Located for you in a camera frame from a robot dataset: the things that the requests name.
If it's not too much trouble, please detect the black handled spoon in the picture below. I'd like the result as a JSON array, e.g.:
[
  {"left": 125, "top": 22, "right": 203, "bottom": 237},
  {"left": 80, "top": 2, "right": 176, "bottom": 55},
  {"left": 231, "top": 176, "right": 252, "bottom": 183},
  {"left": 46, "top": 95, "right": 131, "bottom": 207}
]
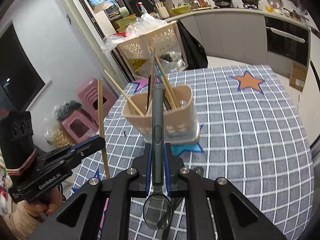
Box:
[{"left": 143, "top": 87, "right": 172, "bottom": 231}]

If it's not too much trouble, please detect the blue floral chopstick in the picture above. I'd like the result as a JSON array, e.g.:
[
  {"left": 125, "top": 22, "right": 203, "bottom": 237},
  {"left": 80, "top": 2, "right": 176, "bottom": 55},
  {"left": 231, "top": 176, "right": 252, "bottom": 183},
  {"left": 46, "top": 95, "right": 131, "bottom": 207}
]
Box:
[{"left": 155, "top": 55, "right": 180, "bottom": 109}]

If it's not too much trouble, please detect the person's left hand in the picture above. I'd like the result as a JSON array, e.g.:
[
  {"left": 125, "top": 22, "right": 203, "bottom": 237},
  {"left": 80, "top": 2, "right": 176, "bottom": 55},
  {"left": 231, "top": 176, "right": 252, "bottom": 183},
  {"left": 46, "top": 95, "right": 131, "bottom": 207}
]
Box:
[{"left": 3, "top": 187, "right": 63, "bottom": 239}]

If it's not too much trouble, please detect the low pink plastic stool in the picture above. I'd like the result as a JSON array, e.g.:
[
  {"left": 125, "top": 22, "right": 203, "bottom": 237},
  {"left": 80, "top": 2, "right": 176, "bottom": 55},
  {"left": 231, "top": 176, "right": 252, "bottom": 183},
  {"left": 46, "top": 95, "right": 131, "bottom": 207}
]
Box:
[{"left": 62, "top": 109, "right": 99, "bottom": 143}]

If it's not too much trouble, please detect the tall pink plastic stool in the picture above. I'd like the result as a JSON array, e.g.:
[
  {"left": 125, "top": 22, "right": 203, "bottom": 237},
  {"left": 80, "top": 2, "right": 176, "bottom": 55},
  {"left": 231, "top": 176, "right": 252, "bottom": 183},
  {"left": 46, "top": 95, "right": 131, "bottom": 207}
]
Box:
[{"left": 77, "top": 77, "right": 116, "bottom": 124}]

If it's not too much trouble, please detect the beige plastic utensil holder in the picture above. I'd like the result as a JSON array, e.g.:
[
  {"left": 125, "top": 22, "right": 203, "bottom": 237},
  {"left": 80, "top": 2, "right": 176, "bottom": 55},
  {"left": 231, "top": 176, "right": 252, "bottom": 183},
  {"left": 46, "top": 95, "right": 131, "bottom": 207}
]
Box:
[{"left": 121, "top": 84, "right": 201, "bottom": 146}]

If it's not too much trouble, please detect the checkered grey tablecloth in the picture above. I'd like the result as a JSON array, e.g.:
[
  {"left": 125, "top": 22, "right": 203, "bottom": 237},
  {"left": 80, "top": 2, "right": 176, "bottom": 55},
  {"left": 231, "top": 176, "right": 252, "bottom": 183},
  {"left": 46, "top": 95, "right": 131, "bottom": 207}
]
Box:
[{"left": 71, "top": 64, "right": 315, "bottom": 240}]

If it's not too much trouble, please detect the black garbage bag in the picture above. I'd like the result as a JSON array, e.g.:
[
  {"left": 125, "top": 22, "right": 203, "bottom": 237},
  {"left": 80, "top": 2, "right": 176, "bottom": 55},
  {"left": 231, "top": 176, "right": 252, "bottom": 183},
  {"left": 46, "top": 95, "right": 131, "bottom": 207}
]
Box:
[{"left": 177, "top": 20, "right": 208, "bottom": 70}]

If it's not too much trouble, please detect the beige flower pattern basket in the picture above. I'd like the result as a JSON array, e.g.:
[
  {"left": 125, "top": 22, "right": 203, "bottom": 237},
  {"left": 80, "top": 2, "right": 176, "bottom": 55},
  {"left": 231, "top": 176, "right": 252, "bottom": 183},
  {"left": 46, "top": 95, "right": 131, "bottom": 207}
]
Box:
[{"left": 117, "top": 21, "right": 178, "bottom": 60}]

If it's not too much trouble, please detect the cardboard box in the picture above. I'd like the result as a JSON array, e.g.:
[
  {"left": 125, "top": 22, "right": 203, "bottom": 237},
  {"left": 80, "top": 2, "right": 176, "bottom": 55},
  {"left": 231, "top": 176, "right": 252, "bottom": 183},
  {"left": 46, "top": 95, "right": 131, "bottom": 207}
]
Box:
[{"left": 289, "top": 62, "right": 308, "bottom": 92}]

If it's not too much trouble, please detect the green yellow colander basket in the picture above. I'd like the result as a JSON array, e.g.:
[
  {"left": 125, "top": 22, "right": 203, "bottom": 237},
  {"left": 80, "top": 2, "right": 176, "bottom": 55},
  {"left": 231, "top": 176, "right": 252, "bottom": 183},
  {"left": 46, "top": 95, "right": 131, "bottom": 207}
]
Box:
[{"left": 170, "top": 5, "right": 191, "bottom": 16}]

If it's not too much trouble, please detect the built-in black oven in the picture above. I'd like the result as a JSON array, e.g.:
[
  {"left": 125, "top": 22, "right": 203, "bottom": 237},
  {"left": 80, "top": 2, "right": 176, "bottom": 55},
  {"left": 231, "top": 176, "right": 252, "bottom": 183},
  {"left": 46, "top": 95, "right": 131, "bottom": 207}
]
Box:
[{"left": 265, "top": 16, "right": 309, "bottom": 66}]

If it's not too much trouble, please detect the black wok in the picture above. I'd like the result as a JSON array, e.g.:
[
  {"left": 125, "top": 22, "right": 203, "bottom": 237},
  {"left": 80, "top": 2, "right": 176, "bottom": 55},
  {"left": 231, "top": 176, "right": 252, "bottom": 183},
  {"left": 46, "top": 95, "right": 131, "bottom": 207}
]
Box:
[{"left": 212, "top": 0, "right": 233, "bottom": 8}]

